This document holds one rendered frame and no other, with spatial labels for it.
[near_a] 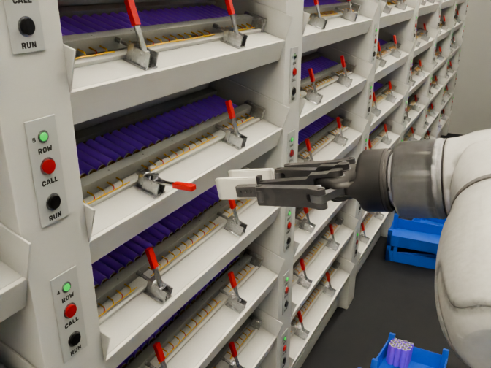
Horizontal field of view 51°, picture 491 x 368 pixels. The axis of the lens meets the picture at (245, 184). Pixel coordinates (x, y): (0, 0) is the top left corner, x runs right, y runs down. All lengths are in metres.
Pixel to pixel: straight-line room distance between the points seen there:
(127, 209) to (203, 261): 0.28
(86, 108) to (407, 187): 0.38
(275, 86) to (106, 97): 0.55
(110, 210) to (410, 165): 0.41
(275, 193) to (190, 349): 0.52
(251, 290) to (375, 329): 0.93
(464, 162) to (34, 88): 0.45
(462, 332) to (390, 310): 1.79
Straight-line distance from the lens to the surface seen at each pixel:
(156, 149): 0.86
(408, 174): 0.57
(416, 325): 2.15
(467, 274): 0.42
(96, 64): 0.71
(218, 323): 1.13
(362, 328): 2.08
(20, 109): 0.58
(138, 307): 0.86
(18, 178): 0.58
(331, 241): 1.82
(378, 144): 2.33
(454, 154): 0.57
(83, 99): 0.64
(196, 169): 0.88
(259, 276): 1.28
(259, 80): 1.16
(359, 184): 0.59
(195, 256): 0.98
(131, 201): 0.77
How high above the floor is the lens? 1.24
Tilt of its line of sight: 22 degrees down
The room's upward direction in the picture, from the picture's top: straight up
